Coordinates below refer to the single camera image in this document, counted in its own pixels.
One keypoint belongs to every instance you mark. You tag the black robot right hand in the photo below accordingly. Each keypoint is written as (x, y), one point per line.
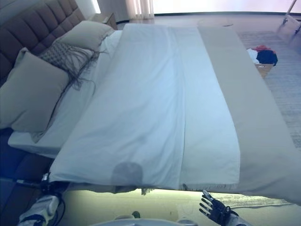
(216, 209)

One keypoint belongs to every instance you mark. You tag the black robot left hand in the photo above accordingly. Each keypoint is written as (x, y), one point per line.
(53, 187)

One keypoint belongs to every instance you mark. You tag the white duvet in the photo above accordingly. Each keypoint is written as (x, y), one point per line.
(141, 106)

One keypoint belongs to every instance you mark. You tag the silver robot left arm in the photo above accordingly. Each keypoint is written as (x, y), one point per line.
(40, 209)

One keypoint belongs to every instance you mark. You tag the white bed sheet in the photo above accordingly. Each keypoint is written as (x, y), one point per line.
(77, 106)

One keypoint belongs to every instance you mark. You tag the beige bed blanket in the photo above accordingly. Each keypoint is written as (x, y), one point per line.
(247, 106)

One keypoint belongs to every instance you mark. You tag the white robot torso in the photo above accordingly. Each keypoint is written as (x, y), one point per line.
(145, 220)

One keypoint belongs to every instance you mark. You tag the beige pillow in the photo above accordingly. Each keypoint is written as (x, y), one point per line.
(33, 94)
(87, 35)

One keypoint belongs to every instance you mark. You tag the woven fringed throw pillow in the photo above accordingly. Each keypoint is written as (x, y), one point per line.
(61, 56)

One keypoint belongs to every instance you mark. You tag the grey striped rug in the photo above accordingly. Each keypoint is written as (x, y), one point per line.
(287, 94)

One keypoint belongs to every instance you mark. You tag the white garment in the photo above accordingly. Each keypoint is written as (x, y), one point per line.
(252, 54)

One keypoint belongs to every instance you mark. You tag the black garment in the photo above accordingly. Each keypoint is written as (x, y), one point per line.
(266, 57)

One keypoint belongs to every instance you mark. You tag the brown tufted headboard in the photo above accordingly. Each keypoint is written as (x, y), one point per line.
(30, 26)

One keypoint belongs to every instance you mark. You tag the red garment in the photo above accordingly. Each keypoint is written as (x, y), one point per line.
(262, 48)

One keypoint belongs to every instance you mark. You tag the wooden nightstand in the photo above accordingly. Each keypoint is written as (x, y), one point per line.
(105, 20)

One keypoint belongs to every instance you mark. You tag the pale pleated curtain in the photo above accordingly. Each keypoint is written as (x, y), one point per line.
(140, 9)

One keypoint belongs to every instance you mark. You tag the dark brown bed frame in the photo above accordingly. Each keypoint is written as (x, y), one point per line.
(21, 164)

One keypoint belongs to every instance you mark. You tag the wall light strip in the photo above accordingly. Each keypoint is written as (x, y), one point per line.
(96, 5)

